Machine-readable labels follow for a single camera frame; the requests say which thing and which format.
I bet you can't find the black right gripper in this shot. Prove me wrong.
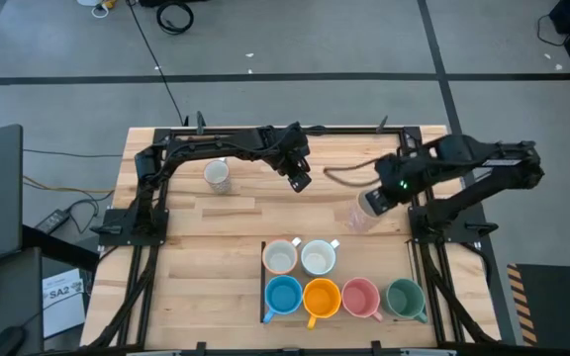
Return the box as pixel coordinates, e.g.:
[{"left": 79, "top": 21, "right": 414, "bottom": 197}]
[{"left": 364, "top": 151, "right": 428, "bottom": 219}]

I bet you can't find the red leaf pattern mug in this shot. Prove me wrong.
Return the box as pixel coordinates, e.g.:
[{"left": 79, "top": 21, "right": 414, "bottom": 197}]
[{"left": 346, "top": 190, "right": 383, "bottom": 233}]

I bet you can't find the grey diamond pattern mug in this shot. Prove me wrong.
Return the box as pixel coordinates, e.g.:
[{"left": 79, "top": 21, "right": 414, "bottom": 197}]
[{"left": 203, "top": 157, "right": 234, "bottom": 195}]

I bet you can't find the yellow dotted white mug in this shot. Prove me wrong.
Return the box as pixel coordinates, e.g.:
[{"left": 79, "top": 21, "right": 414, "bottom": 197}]
[{"left": 261, "top": 236, "right": 303, "bottom": 276}]

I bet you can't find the blue tile pattern mug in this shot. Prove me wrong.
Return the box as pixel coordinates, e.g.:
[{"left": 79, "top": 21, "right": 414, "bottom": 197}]
[{"left": 300, "top": 238, "right": 340, "bottom": 277}]

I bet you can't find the green mug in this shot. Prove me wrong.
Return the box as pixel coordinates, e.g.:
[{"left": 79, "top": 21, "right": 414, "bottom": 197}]
[{"left": 383, "top": 278, "right": 429, "bottom": 325}]

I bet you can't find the plain blue mug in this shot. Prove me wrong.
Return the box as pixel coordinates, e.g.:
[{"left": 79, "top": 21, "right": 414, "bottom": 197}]
[{"left": 262, "top": 274, "right": 305, "bottom": 325}]

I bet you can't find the pink mug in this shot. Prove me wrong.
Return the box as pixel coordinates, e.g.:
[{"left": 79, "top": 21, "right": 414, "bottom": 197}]
[{"left": 340, "top": 277, "right": 384, "bottom": 322}]

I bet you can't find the orange mug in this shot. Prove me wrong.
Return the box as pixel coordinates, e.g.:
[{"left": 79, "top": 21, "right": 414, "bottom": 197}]
[{"left": 302, "top": 277, "right": 342, "bottom": 330}]

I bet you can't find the black mat with hazard stripes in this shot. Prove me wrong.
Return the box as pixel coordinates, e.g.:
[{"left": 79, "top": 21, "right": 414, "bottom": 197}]
[{"left": 506, "top": 263, "right": 570, "bottom": 347}]

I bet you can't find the black desk beam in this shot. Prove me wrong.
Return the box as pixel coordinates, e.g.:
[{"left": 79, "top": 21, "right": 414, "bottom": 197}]
[{"left": 22, "top": 224, "right": 101, "bottom": 273}]

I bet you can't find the black power adapter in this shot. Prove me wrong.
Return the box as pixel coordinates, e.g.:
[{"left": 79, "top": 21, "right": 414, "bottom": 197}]
[{"left": 34, "top": 209, "right": 71, "bottom": 234}]

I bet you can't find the white printed paper sheet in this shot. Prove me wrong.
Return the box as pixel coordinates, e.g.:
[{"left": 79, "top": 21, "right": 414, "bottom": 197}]
[{"left": 41, "top": 268, "right": 87, "bottom": 340}]

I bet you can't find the black computer mouse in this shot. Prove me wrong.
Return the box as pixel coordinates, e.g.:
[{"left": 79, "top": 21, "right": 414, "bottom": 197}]
[{"left": 0, "top": 325, "right": 27, "bottom": 356}]

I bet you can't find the brown braided cable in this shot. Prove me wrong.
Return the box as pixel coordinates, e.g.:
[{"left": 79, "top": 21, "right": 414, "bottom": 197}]
[{"left": 323, "top": 155, "right": 390, "bottom": 189}]

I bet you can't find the black metal table frame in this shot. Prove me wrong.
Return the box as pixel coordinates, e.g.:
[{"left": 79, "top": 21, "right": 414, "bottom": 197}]
[{"left": 79, "top": 116, "right": 504, "bottom": 356}]

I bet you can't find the black metal base plate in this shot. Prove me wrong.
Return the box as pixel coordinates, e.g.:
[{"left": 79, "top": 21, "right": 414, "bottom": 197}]
[
  {"left": 408, "top": 205, "right": 500, "bottom": 244},
  {"left": 97, "top": 207, "right": 170, "bottom": 247}
]

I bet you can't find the long black floor cable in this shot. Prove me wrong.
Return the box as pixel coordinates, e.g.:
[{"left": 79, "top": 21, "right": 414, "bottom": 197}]
[{"left": 126, "top": 0, "right": 190, "bottom": 128}]

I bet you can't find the coiled black cable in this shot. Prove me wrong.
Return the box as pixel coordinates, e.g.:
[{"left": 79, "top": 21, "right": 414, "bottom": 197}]
[{"left": 155, "top": 0, "right": 196, "bottom": 36}]

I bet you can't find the yellow floor cable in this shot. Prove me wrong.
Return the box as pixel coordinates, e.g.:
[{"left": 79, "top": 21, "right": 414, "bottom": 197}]
[{"left": 22, "top": 175, "right": 116, "bottom": 195}]

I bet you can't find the white charger with cable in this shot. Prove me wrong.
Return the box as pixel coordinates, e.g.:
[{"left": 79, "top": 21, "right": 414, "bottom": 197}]
[{"left": 76, "top": 0, "right": 118, "bottom": 20}]

